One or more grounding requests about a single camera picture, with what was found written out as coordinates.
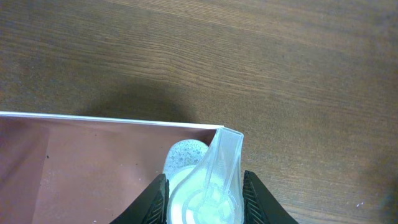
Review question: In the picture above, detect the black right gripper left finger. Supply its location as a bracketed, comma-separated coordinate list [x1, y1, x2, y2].
[110, 174, 169, 224]

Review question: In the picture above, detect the pink cardboard box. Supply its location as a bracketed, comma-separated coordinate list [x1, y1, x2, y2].
[1, 111, 216, 223]

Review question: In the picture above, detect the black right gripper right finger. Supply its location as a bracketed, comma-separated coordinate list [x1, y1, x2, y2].
[243, 170, 298, 224]

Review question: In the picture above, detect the clear soap pump bottle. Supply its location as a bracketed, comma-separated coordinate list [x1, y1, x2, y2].
[163, 128, 244, 224]

